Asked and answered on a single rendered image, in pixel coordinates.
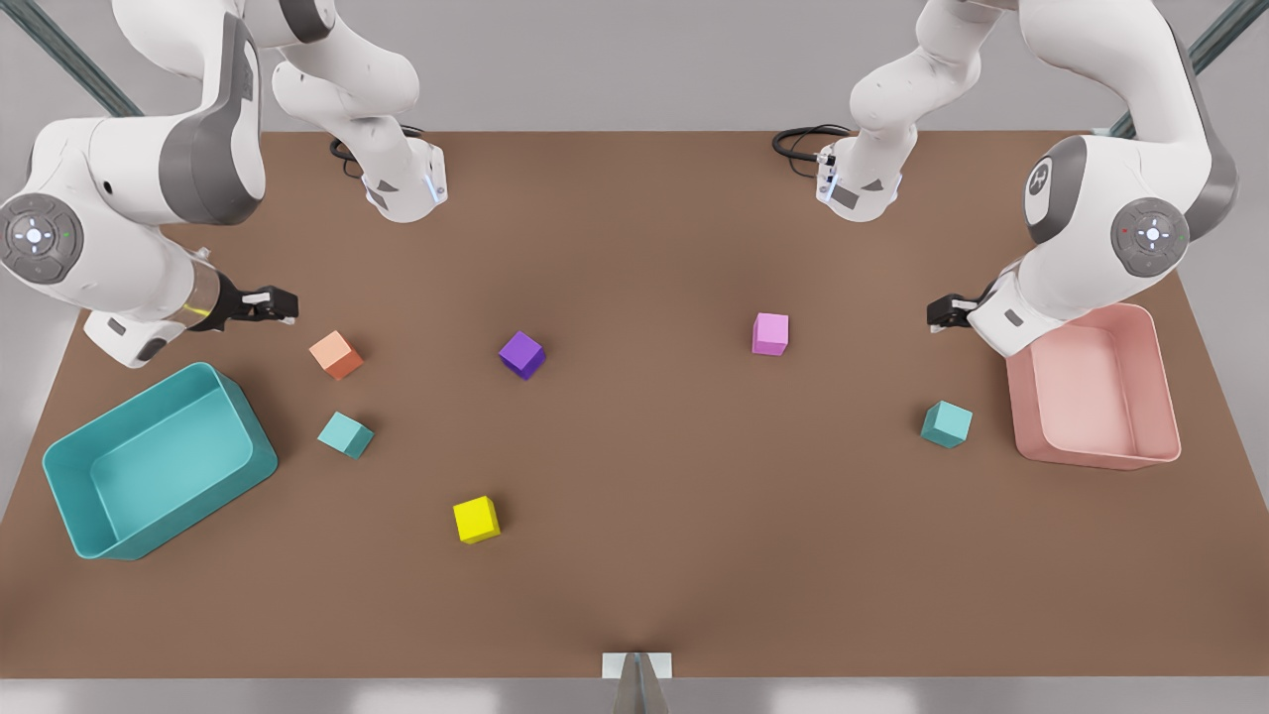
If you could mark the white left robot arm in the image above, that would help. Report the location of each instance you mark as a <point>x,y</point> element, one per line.
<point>1100,198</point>

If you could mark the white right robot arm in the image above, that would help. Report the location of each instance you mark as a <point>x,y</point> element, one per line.
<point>139,159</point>

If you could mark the orange cube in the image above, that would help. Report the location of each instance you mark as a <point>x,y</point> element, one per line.
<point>336,355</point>

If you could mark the teal blue cube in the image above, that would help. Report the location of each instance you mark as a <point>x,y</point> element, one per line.
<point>345,435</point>
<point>947,424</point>

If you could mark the pink rectangular bin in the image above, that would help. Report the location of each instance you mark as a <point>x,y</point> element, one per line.
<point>1095,392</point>

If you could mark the teal rectangular bin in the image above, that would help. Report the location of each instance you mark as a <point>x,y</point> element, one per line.
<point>159,461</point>

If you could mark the pink cube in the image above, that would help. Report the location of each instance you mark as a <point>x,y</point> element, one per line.
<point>770,333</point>

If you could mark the purple cube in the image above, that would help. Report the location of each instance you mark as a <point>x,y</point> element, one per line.
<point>522,355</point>

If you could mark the yellow cube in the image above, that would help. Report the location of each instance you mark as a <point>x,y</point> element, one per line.
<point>477,520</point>

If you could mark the silver frame post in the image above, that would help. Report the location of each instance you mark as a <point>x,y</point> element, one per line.
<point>636,684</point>
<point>69,55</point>
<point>1190,59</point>

